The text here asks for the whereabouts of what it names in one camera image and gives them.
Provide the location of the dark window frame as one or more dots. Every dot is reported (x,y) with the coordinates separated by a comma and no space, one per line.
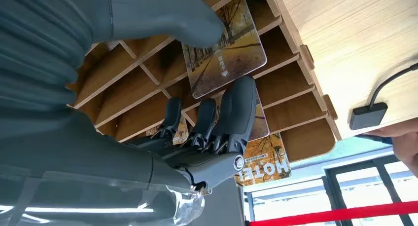
(331,198)

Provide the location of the grey kiosk stand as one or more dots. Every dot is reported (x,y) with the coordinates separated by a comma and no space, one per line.
(218,209)

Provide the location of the wooden slotted card holder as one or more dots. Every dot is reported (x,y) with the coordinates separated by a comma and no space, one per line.
(137,84)

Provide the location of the red barrier belt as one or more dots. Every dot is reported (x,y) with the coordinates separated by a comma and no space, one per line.
(343,214)

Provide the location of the black card reader box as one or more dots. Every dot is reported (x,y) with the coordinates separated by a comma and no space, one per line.
(368,116)

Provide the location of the person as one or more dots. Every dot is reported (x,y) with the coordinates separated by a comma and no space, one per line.
(408,149)

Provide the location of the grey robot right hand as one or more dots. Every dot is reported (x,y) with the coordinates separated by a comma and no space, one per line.
(98,159)

